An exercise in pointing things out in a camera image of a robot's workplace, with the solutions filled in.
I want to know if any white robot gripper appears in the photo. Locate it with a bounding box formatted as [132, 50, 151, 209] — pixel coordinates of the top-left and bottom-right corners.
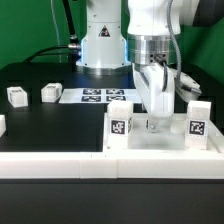
[132, 63, 175, 132]

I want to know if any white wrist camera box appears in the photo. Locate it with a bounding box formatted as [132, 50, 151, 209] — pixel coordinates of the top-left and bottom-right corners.
[173, 70, 202, 102]

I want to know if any white square table top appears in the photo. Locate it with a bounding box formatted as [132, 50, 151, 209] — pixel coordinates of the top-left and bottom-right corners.
[114, 113, 224, 154]

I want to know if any grey braided wrist cable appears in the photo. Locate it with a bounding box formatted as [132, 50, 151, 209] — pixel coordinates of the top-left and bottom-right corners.
[153, 0, 184, 93]

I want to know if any black cable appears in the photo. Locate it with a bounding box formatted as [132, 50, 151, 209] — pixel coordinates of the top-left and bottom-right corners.
[22, 0, 82, 64]

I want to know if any grey thin cable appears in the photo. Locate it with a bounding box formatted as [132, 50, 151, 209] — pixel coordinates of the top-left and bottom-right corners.
[50, 0, 63, 64]

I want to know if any white sheet with tag markers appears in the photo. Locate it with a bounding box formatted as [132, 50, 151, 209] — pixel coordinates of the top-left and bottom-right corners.
[59, 88, 141, 104]

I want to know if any white U-shaped obstacle fence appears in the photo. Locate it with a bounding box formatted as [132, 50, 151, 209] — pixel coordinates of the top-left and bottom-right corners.
[0, 115, 224, 180]

